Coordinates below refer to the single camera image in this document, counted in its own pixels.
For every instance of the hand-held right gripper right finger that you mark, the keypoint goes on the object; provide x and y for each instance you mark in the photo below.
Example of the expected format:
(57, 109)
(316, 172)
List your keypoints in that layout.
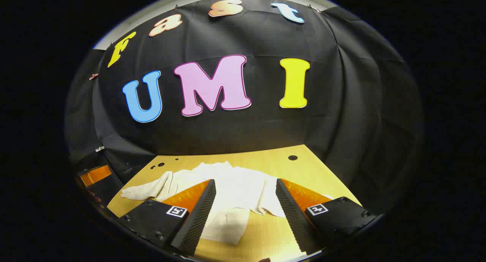
(292, 216)

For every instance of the white zip sweatshirt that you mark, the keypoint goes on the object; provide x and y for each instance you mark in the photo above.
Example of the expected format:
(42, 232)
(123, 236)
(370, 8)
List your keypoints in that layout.
(239, 190)

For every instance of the black backdrop cloth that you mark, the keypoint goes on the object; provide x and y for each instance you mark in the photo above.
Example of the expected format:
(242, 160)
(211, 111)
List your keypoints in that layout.
(265, 133)

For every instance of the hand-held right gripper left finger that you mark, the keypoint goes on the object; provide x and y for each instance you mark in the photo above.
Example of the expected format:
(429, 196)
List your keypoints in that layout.
(201, 216)

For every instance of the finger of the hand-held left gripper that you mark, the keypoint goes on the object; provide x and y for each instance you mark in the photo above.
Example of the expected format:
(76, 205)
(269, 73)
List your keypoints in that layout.
(95, 174)

